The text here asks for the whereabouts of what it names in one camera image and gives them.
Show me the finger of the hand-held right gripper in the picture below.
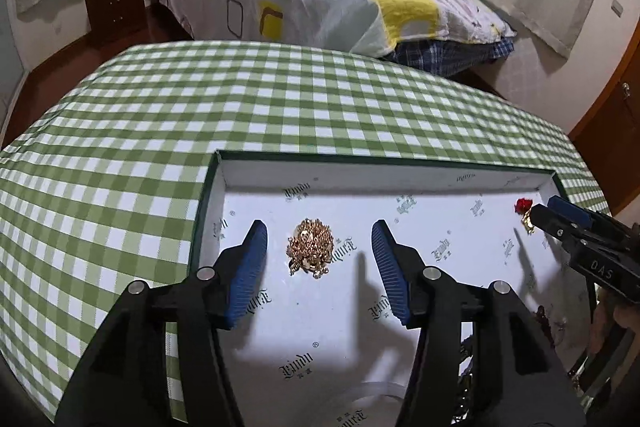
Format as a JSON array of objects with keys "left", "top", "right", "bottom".
[
  {"left": 531, "top": 204, "right": 584, "bottom": 251},
  {"left": 546, "top": 195, "right": 597, "bottom": 229}
]

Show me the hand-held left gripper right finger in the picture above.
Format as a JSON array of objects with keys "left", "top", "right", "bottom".
[{"left": 370, "top": 219, "right": 589, "bottom": 427}]

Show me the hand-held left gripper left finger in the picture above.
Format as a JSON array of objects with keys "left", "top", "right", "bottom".
[{"left": 54, "top": 219, "right": 270, "bottom": 427}]

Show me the red rose brooch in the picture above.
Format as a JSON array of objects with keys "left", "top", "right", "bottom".
[{"left": 513, "top": 197, "right": 537, "bottom": 236}]

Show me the gold brooch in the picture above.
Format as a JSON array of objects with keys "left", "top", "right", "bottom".
[{"left": 285, "top": 217, "right": 335, "bottom": 281}]

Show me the white box lid tray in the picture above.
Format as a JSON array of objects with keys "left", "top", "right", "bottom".
[{"left": 187, "top": 150, "right": 572, "bottom": 427}]

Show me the person's right hand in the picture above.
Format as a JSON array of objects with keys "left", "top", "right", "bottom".
[{"left": 590, "top": 293, "right": 640, "bottom": 355}]

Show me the wooden door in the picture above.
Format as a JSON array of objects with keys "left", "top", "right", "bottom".
[{"left": 569, "top": 26, "right": 640, "bottom": 219}]

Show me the green checkered tablecloth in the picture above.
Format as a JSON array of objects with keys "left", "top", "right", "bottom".
[{"left": 0, "top": 41, "right": 612, "bottom": 423}]

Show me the blue plaid bed cover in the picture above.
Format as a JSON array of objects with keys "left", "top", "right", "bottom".
[{"left": 384, "top": 37, "right": 516, "bottom": 78}]

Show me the dark wooden nightstand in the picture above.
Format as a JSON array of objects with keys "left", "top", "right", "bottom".
[{"left": 82, "top": 0, "right": 147, "bottom": 48}]

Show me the glass wardrobe sliding door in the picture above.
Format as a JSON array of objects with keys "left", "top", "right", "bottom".
[{"left": 0, "top": 0, "right": 29, "bottom": 128}]

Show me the dark red bead bracelet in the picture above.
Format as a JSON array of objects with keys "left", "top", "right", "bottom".
[{"left": 534, "top": 304, "right": 554, "bottom": 349}]

